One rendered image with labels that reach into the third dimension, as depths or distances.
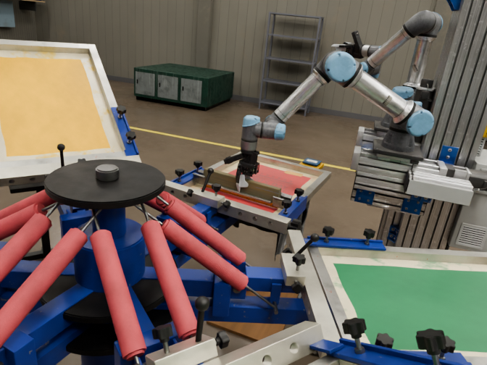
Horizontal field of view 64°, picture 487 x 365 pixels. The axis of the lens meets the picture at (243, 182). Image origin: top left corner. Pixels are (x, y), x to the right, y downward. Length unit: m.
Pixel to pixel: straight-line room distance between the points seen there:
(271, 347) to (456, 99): 1.63
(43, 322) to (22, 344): 0.10
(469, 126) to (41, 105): 2.01
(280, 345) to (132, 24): 10.28
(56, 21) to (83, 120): 10.31
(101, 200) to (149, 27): 9.68
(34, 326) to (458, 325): 1.19
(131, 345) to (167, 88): 7.73
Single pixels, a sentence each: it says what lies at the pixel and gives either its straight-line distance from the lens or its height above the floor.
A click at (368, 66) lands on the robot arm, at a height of 1.57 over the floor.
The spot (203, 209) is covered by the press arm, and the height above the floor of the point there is 1.04.
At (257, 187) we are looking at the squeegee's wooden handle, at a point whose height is 1.04.
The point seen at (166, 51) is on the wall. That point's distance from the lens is 10.38.
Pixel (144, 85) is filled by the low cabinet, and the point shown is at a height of 0.34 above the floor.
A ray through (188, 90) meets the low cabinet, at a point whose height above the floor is 0.38.
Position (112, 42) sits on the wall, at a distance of 11.18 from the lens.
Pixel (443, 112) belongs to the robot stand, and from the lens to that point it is 2.17.
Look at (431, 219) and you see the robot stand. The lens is 2.33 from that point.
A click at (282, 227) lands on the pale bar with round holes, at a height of 1.02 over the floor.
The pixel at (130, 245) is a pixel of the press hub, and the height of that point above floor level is 1.15.
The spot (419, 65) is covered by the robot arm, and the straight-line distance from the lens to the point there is 2.58.
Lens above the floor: 1.74
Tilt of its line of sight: 22 degrees down
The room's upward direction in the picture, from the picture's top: 6 degrees clockwise
